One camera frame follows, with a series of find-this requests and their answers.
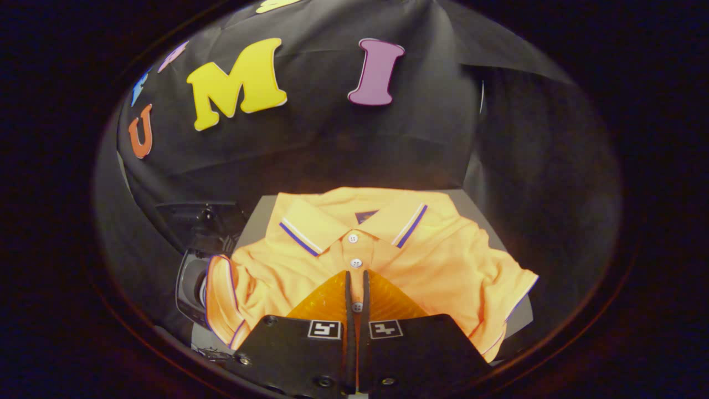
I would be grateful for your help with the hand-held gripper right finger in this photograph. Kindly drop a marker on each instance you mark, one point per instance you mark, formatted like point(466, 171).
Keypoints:
point(421, 354)

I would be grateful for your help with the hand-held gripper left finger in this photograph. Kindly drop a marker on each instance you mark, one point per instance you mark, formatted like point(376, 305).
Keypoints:
point(299, 354)

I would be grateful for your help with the orange polo shirt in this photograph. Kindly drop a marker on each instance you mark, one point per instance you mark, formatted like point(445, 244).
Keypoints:
point(443, 260)

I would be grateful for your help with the dark washing machine lid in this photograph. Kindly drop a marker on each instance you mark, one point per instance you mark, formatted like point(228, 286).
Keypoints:
point(205, 227)

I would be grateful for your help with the grey metal cabinet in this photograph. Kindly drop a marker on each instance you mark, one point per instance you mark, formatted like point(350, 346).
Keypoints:
point(477, 209)

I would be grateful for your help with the black backdrop cloth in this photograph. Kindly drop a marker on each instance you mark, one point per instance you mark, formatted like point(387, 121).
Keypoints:
point(332, 144)

